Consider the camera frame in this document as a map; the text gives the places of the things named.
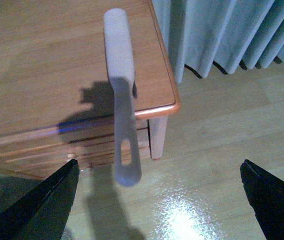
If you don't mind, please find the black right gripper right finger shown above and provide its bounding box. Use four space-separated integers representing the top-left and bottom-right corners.
240 159 284 240

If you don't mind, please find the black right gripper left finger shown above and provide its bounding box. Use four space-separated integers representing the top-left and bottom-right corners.
0 159 80 240

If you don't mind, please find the wooden nightstand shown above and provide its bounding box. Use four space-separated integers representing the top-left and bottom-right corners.
0 0 181 179

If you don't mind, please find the light grey curtain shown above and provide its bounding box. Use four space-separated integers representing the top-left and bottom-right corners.
153 0 284 83

